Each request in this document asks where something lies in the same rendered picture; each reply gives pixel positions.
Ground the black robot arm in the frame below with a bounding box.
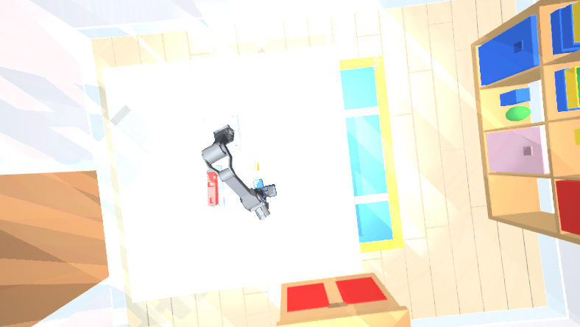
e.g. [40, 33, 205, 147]
[202, 125, 270, 220]

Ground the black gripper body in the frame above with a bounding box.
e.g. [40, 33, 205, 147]
[254, 184, 277, 197]

